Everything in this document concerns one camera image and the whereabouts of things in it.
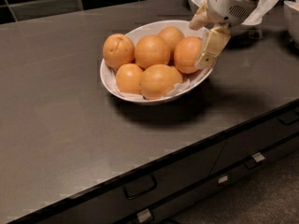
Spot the white bowl at right edge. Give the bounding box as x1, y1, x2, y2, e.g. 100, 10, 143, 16
284, 0, 299, 49

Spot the white paper napkin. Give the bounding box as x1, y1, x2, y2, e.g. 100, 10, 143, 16
243, 0, 278, 26

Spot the dark lower drawer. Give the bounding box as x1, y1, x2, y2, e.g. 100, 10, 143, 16
127, 137, 299, 224

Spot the white bowl of oranges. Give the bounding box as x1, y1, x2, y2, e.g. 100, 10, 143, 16
97, 20, 216, 105

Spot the white paper liner in bowl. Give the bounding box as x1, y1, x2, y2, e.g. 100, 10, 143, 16
101, 65, 190, 102

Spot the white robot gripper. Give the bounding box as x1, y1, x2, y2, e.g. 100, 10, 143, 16
189, 0, 258, 69

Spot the leftmost orange with navel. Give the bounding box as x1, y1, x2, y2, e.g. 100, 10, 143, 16
102, 34, 135, 69

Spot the dark upper left drawer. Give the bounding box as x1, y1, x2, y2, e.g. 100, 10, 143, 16
38, 141, 225, 224

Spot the front centre large orange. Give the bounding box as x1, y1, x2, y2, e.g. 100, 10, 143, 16
140, 64, 183, 100

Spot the dark upper right drawer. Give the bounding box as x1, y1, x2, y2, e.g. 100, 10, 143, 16
212, 107, 299, 174

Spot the dark drawer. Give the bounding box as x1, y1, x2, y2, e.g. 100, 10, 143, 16
212, 107, 299, 174
38, 141, 225, 224
127, 137, 299, 224

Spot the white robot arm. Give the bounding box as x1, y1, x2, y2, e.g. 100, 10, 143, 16
189, 0, 258, 69

